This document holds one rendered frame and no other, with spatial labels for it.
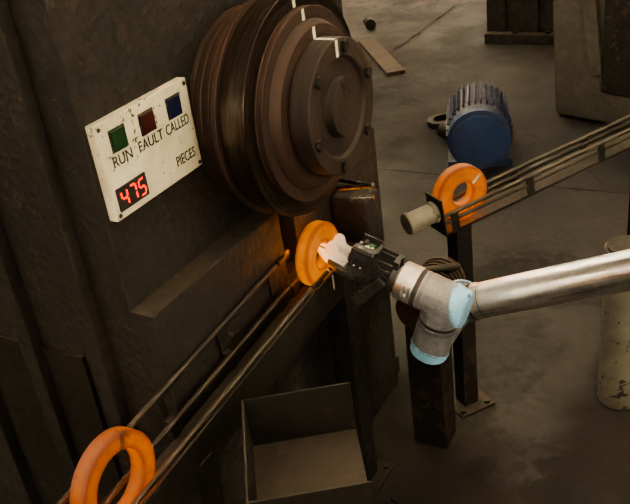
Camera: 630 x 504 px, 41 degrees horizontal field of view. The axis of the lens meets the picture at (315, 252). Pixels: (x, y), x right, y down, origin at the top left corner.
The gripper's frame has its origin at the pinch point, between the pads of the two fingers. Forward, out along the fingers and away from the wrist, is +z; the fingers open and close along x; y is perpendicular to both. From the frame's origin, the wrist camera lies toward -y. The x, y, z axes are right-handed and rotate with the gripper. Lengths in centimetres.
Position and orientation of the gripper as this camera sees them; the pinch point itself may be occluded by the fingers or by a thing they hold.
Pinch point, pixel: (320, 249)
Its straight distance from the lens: 197.2
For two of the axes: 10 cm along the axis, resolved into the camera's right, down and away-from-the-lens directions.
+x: -4.8, 4.8, -7.4
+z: -8.6, -4.0, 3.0
